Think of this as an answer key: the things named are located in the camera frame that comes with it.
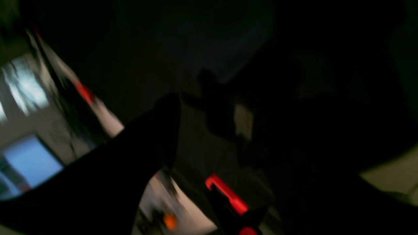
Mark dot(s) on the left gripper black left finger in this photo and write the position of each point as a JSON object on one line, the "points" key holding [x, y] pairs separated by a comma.
{"points": [[99, 194]]}

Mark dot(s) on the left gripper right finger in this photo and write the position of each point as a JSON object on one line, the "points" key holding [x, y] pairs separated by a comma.
{"points": [[311, 151]]}

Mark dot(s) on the red clamp far left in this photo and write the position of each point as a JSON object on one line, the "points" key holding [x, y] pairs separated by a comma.
{"points": [[233, 215]]}

